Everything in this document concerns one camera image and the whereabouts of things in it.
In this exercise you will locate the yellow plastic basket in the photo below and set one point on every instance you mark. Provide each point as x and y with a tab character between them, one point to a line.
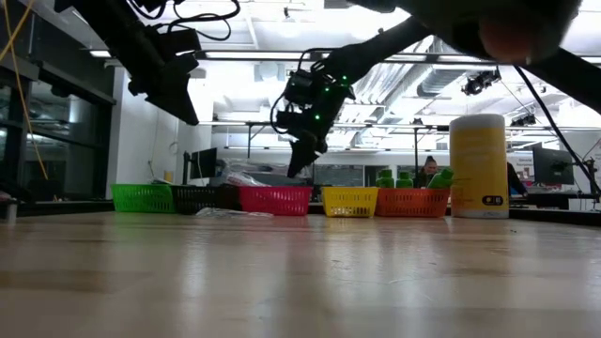
349	202

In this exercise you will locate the black metal rack frame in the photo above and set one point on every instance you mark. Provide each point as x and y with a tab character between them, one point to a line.
253	124

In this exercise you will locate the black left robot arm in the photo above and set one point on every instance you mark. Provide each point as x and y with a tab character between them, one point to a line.
108	23

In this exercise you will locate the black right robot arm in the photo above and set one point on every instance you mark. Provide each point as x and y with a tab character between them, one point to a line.
422	42

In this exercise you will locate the red white toothbrush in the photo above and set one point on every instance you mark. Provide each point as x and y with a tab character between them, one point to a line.
232	213

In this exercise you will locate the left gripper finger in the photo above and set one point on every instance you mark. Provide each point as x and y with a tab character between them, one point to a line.
180	105

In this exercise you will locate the silver ventilation duct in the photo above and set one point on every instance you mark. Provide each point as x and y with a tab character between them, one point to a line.
422	82

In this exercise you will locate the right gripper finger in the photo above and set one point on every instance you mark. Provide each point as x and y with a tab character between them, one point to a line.
303	152

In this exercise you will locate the ceiling light strip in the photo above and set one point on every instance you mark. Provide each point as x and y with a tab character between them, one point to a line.
100	54
253	55
591	59

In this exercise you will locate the black ceiling spotlight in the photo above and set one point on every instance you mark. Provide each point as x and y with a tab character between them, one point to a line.
521	121
480	81

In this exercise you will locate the person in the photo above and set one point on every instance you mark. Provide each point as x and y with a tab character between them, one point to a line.
428	171
515	180

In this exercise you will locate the red plastic basket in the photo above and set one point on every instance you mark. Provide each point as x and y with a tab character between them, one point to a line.
277	201

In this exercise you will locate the black computer monitor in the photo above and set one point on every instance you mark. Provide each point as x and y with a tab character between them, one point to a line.
204	162
553	165

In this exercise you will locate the black plastic basket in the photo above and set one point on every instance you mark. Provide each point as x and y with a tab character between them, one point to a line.
202	199

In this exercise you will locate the green plastic basket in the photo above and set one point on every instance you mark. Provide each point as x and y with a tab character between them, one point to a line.
143	198

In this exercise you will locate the small yellow object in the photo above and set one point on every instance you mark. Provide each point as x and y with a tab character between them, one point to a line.
168	178

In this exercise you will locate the yellow canister white lid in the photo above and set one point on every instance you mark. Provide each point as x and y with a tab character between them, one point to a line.
479	164

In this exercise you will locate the orange plastic basket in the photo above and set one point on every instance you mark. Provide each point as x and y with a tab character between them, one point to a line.
413	203

